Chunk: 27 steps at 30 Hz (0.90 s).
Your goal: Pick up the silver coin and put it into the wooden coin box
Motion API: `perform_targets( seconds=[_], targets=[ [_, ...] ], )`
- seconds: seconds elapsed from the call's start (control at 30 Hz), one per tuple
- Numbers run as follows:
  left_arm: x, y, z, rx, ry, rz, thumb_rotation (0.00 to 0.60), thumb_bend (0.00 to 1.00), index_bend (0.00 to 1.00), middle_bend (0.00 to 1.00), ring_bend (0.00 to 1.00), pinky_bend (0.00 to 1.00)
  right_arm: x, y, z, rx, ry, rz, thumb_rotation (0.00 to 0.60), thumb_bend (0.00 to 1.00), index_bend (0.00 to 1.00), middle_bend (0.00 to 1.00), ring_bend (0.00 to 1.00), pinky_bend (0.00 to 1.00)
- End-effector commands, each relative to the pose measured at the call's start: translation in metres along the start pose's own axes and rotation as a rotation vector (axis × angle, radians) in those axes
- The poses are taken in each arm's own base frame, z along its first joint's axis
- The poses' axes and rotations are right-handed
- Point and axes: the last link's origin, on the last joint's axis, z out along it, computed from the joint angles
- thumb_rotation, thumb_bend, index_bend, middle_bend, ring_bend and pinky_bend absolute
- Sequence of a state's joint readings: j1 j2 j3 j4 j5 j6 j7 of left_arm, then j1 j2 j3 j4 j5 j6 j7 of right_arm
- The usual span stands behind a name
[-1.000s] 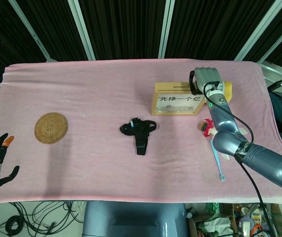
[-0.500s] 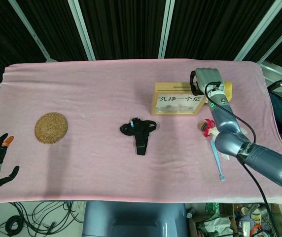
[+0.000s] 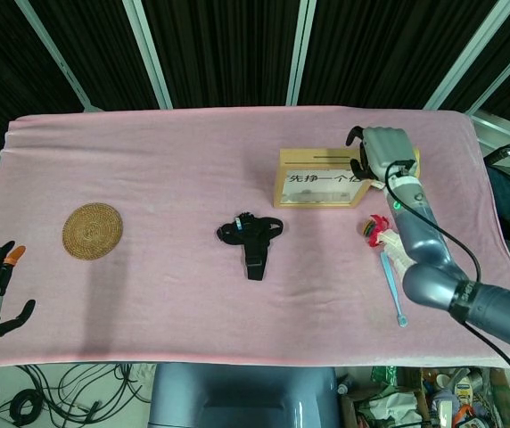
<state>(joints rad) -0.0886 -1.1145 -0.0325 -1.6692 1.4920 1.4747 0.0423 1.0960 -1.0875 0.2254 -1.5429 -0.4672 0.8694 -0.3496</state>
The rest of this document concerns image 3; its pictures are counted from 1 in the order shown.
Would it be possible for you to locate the right robot hand grey back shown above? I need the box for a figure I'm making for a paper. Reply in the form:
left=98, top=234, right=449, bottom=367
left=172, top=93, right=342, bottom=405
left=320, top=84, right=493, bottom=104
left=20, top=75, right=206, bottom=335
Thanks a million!
left=345, top=126, right=418, bottom=182

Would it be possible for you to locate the striped sock with yellow roll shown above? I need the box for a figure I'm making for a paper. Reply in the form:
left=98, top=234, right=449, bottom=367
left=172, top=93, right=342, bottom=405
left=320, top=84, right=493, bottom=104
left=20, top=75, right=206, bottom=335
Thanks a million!
left=367, top=148, right=422, bottom=193

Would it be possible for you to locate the white feather shuttlecock colourful base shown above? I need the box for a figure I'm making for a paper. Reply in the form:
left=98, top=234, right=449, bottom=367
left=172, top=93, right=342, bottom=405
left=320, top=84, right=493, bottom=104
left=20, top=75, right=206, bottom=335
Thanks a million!
left=360, top=214, right=410, bottom=280

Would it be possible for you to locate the round woven rattan coaster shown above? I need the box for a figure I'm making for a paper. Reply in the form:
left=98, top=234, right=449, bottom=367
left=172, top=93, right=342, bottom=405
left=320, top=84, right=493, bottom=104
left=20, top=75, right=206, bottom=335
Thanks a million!
left=62, top=202, right=124, bottom=259

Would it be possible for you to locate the light blue toothbrush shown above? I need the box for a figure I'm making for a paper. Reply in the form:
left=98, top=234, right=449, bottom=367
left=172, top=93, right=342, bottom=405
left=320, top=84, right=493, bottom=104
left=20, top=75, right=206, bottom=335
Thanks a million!
left=379, top=251, right=409, bottom=329

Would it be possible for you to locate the pink table cloth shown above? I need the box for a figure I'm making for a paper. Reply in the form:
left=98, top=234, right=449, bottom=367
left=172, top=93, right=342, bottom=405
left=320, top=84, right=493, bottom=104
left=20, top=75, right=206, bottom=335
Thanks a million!
left=0, top=106, right=510, bottom=369

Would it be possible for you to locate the cardboard box of clutter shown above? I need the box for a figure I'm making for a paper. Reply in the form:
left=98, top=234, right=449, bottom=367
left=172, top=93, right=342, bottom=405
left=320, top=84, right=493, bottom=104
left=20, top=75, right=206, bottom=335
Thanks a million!
left=339, top=365, right=510, bottom=428

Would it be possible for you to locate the blue-grey robot torso base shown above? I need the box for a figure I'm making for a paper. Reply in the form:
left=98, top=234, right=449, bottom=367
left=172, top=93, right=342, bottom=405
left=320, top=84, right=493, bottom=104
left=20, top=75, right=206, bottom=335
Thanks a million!
left=147, top=363, right=343, bottom=428

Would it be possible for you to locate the wooden money box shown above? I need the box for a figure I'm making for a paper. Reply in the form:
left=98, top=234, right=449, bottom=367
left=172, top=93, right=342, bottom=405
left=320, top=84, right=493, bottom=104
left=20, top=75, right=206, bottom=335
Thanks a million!
left=273, top=147, right=372, bottom=210

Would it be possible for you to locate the white aluminium frame post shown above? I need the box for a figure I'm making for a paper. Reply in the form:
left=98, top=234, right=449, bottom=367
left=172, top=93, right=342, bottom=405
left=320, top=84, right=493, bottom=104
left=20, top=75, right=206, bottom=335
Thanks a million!
left=286, top=0, right=317, bottom=107
left=13, top=0, right=103, bottom=112
left=122, top=0, right=174, bottom=111
left=423, top=0, right=510, bottom=111
left=467, top=35, right=510, bottom=115

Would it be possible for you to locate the black floor cable bundle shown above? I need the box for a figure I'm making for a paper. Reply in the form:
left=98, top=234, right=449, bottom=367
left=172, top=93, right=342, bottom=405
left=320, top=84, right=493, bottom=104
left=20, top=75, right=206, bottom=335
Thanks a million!
left=0, top=364, right=156, bottom=428

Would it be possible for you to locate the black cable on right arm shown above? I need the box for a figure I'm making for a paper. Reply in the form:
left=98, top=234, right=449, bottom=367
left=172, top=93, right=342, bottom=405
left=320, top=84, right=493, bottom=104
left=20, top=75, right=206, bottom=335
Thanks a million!
left=383, top=159, right=510, bottom=418

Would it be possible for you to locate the black camera strap mount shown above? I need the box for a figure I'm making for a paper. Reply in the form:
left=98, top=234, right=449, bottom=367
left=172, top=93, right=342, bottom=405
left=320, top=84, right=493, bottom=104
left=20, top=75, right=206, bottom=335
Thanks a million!
left=216, top=210, right=285, bottom=282

